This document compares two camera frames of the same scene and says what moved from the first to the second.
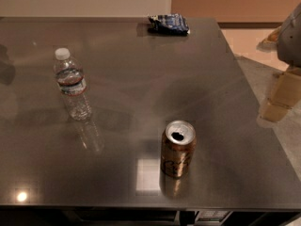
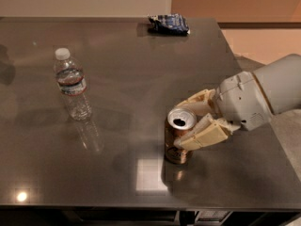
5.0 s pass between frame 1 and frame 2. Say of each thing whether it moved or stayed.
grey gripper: moved
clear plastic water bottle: stayed
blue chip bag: stayed
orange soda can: moved
